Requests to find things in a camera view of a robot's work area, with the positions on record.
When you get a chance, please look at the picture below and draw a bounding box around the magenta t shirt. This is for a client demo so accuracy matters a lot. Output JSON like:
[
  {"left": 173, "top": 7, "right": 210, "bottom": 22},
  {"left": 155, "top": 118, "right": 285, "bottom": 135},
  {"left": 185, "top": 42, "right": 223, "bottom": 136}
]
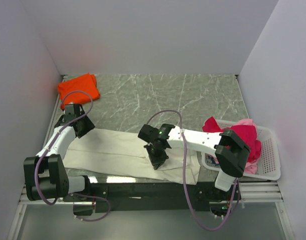
[{"left": 202, "top": 117, "right": 262, "bottom": 160}]

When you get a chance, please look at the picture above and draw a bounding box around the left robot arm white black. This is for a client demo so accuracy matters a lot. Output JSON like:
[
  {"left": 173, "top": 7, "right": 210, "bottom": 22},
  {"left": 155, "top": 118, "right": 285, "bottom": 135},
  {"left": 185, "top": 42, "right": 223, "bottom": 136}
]
[{"left": 24, "top": 103, "right": 95, "bottom": 205}]

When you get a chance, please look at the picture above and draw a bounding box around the cream white t shirt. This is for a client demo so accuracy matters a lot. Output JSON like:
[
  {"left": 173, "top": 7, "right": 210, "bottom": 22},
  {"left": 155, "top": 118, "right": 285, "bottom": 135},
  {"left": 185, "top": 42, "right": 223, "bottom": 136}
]
[{"left": 63, "top": 128, "right": 200, "bottom": 185}]

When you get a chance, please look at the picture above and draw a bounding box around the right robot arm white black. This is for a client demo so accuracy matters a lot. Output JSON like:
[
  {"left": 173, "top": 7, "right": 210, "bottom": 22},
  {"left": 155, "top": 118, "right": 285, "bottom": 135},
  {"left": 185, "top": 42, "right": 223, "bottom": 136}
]
[{"left": 138, "top": 124, "right": 250, "bottom": 200}]

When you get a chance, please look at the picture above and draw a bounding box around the light pink t shirt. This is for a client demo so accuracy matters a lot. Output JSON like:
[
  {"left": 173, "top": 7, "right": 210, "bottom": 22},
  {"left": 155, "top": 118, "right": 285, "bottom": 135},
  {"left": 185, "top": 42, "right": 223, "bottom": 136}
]
[{"left": 235, "top": 118, "right": 257, "bottom": 174}]

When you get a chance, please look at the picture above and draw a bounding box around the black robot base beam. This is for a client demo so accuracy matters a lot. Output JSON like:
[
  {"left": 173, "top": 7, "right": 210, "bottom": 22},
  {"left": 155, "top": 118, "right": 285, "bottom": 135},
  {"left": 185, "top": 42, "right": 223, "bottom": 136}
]
[{"left": 63, "top": 182, "right": 241, "bottom": 216}]

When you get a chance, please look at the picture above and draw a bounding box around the aluminium frame rail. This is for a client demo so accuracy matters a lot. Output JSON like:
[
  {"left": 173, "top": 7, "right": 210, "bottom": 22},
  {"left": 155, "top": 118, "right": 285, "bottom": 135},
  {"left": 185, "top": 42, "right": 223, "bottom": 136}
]
[{"left": 18, "top": 182, "right": 284, "bottom": 205}]

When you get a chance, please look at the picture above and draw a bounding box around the white plastic laundry basket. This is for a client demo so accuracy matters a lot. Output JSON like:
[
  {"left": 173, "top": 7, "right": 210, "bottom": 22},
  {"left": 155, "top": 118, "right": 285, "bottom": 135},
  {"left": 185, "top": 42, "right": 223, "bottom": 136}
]
[{"left": 201, "top": 120, "right": 280, "bottom": 181}]

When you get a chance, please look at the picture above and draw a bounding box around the folded orange t shirt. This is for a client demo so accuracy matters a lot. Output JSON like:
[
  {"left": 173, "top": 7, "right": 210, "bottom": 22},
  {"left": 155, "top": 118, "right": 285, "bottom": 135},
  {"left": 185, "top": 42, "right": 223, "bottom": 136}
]
[{"left": 57, "top": 73, "right": 100, "bottom": 110}]

